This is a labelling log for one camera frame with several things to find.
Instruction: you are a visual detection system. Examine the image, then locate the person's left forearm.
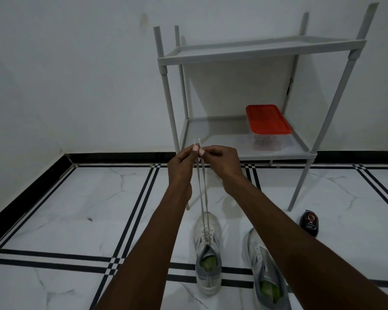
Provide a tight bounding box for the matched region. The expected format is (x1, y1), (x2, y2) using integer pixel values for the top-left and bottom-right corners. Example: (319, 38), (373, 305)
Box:
(95, 183), (193, 310)

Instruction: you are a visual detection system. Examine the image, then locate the grey metal shelf rack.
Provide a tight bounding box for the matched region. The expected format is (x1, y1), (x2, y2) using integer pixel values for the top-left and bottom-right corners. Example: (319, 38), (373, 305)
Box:
(153, 2), (380, 213)

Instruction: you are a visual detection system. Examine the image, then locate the person's right hand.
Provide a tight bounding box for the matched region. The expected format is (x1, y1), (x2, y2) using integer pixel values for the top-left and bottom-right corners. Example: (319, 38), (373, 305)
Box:
(200, 145), (247, 195)

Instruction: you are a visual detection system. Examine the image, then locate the white sneaker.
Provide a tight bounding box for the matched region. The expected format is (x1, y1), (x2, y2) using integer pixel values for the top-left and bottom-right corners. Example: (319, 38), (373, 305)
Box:
(193, 211), (224, 296)
(243, 227), (292, 310)

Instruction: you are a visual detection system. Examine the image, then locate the white shoelace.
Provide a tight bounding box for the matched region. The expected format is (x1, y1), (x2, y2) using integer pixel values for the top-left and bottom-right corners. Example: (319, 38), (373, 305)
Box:
(192, 137), (216, 248)

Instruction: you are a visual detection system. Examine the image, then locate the red plastic lid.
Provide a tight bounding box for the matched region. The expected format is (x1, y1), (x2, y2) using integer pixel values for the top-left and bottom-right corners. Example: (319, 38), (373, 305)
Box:
(245, 104), (294, 136)

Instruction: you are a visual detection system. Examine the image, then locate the person's right forearm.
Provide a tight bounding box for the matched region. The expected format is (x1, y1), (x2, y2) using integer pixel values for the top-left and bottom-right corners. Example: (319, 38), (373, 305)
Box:
(228, 176), (388, 310)

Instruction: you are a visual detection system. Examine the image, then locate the person's left hand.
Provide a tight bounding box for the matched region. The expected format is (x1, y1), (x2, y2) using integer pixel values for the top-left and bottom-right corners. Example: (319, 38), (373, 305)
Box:
(167, 144), (207, 199)

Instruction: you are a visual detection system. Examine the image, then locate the black shoe polish container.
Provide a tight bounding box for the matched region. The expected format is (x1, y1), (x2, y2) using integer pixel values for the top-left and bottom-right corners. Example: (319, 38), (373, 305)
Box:
(299, 209), (320, 239)

